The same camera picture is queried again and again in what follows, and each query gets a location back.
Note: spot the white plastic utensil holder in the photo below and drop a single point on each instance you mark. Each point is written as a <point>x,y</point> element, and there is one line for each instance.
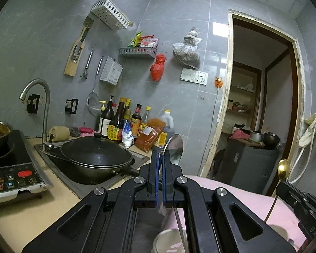
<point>168,242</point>

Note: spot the large metal ladle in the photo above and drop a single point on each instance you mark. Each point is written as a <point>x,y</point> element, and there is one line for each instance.
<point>173,147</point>

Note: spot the red seasoning packet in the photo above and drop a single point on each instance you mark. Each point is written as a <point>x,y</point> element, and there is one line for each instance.
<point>149,42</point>

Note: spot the gold spoon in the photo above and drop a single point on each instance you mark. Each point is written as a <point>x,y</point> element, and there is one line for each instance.
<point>283,167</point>

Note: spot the white wall basket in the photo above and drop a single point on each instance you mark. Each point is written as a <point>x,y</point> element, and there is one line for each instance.
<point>110,13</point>

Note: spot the pink floral tablecloth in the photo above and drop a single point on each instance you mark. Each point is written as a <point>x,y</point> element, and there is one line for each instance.
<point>247,205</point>

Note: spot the gold cap bottle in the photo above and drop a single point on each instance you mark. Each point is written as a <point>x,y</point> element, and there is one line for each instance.
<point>127,108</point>

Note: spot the grey wall shelf basket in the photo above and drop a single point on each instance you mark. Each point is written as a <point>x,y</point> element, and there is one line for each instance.
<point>137,54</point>

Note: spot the red plastic bag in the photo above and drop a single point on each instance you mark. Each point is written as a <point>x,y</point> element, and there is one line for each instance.
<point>157,69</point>

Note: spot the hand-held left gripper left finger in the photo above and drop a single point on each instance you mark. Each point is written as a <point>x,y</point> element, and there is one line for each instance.
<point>154,179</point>

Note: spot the beige sponge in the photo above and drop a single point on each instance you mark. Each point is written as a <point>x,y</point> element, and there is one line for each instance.
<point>59,133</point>

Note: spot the metal mesh strainer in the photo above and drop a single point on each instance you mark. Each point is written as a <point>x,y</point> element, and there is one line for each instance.
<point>93,102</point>

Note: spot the induction cooker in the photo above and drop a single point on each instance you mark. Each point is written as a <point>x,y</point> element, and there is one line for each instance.
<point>15,163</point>

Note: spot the wall socket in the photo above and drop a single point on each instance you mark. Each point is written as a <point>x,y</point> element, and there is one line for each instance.
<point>201,78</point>

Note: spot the metal faucet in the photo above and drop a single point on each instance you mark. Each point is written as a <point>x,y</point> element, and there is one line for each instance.
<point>45,105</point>

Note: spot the red cap sauce bottle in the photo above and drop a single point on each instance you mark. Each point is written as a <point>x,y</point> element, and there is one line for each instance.
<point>136,121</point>

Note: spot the red cloth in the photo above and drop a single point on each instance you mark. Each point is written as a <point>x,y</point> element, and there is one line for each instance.
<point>239,134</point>

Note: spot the black cabinet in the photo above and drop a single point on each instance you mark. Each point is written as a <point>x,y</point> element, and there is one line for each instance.
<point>252,163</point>

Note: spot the metal bowl with food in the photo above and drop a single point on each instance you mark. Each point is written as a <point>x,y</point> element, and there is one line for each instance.
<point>0,142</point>

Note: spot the steel sink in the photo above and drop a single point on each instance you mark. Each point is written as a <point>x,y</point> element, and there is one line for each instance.
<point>139,160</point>

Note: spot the back room shelf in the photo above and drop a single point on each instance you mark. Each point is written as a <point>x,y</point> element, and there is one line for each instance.
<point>239,102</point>

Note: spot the white grater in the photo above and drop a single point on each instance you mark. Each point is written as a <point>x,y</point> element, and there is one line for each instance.
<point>110,71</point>

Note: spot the cream rubber gloves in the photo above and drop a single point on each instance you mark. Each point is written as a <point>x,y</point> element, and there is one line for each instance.
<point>309,134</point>

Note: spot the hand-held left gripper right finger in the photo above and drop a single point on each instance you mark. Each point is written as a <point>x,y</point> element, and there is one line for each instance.
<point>165,179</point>

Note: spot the clear bottle yellow cap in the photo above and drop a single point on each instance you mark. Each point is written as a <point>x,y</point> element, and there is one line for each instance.
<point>146,118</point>

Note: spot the clear bag of dried goods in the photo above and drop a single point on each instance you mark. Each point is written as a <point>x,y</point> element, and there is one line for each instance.
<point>187,54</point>

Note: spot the black wok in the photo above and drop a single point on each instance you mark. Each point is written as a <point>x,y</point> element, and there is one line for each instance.
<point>94,174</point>

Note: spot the white salt bag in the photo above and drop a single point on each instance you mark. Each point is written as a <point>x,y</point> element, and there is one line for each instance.
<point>127,135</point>

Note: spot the dark pot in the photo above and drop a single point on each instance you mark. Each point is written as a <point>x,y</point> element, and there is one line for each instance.
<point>271,138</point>

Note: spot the dark pump bottle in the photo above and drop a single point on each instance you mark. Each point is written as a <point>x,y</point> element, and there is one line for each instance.
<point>106,118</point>

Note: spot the orange wall hook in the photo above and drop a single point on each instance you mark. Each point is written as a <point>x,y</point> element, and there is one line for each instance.
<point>218,82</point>

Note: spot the metal peeler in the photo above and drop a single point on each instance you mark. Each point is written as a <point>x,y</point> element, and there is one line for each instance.
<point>89,59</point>

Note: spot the wooden door frame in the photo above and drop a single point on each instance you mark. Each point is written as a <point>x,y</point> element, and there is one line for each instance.
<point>226,110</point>

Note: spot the metal pot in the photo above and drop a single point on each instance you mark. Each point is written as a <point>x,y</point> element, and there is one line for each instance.
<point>256,137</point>

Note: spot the pink soap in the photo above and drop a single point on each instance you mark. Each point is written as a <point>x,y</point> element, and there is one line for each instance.
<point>86,130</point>

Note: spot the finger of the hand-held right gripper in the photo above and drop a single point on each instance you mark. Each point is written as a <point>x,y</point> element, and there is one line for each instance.
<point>288,189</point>

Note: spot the chilli powder bag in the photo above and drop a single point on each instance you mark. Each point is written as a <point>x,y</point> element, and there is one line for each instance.
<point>150,134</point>

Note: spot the wall switch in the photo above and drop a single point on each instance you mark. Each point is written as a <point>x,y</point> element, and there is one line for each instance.
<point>187,75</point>

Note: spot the steel wool scrubber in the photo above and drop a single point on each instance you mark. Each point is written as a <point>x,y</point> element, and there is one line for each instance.
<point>74,131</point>

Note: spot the black wok lid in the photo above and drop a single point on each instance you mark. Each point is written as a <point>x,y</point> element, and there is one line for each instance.
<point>94,152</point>

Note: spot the soy sauce bottle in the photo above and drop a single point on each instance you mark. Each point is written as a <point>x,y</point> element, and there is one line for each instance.
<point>116,126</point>

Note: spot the oil jug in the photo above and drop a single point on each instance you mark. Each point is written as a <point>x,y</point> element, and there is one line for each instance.
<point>168,121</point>

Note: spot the black wall holder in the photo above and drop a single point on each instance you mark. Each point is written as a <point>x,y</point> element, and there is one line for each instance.
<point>33,103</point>
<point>71,106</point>

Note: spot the green seasoning packet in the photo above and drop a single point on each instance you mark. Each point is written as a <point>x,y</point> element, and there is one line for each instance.
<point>135,40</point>

